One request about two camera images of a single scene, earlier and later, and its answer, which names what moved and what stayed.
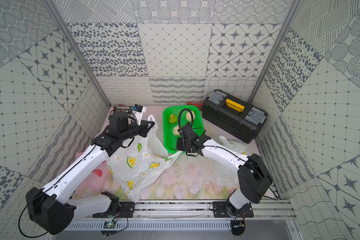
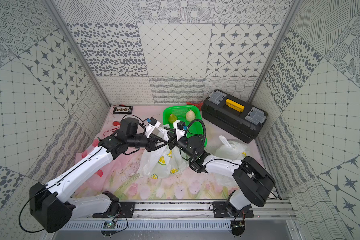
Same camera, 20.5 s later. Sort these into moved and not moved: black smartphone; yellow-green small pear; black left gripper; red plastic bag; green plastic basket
Moved: black left gripper
Not moved: black smartphone; green plastic basket; red plastic bag; yellow-green small pear
